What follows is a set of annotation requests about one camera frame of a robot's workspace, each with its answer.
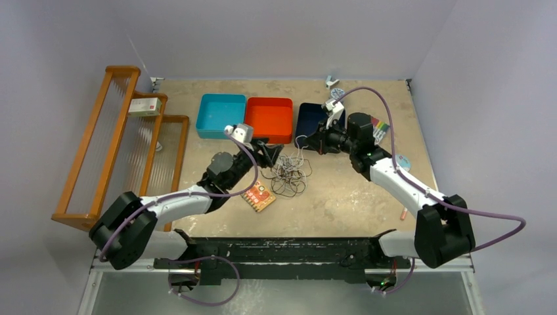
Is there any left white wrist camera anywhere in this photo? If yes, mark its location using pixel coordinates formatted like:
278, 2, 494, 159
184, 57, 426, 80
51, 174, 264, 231
224, 123, 254, 143

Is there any wooden rack shelf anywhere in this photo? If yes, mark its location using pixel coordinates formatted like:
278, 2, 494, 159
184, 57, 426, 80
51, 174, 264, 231
51, 66, 189, 231

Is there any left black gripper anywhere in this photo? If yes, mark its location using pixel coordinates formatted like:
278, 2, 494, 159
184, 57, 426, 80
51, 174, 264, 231
225, 137, 282, 190

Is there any orange plastic bin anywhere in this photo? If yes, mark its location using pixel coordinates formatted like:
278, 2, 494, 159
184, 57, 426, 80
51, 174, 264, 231
244, 97, 293, 144

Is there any blue packaged tool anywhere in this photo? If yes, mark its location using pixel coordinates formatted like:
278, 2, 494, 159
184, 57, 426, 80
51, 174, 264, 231
395, 154, 412, 172

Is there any teal plastic bin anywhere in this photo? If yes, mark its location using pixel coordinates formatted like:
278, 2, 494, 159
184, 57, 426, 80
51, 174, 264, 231
195, 93, 247, 139

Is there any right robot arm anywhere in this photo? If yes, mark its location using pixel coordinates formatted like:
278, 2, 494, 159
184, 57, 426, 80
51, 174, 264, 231
305, 112, 476, 268

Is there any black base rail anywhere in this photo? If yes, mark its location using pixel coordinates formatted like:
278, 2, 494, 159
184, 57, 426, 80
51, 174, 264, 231
155, 237, 411, 286

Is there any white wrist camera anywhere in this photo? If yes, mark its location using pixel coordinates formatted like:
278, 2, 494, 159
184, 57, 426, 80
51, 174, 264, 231
321, 98, 345, 129
224, 123, 254, 143

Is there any colour marker pack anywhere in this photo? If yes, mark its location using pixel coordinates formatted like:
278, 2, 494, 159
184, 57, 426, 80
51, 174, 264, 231
371, 116, 390, 145

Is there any small grey clip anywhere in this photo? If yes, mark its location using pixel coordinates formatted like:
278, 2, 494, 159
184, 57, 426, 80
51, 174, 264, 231
325, 75, 340, 90

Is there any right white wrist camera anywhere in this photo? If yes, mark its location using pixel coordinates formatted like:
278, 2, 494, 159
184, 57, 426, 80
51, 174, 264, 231
321, 98, 345, 129

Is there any dark cable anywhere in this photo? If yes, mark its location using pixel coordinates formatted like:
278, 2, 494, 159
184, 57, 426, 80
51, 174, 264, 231
266, 154, 313, 200

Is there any pink white pen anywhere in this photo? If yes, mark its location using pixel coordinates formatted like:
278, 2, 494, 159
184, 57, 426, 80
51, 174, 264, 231
400, 208, 407, 221

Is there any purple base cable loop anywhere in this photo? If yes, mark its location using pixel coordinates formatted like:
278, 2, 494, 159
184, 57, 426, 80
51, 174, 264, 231
167, 254, 242, 307

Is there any aluminium frame rail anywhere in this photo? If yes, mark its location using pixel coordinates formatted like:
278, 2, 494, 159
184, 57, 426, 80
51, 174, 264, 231
91, 255, 475, 275

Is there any white thin cable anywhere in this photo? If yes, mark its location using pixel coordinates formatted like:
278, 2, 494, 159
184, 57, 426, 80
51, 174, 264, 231
271, 135, 313, 186

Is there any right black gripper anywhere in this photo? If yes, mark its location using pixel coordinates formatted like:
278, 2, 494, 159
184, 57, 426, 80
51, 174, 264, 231
303, 117, 357, 156

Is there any dark blue plastic bin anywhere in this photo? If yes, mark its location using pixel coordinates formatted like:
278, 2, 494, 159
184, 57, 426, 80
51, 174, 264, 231
294, 102, 346, 151

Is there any white red small box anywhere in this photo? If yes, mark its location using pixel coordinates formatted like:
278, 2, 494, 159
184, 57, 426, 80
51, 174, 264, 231
127, 98, 162, 117

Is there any blue white tape roll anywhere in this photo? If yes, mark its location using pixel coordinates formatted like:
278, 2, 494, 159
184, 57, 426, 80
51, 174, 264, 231
330, 88, 345, 100

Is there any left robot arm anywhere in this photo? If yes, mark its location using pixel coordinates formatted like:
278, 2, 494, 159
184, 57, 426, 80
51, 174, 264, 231
89, 138, 284, 270

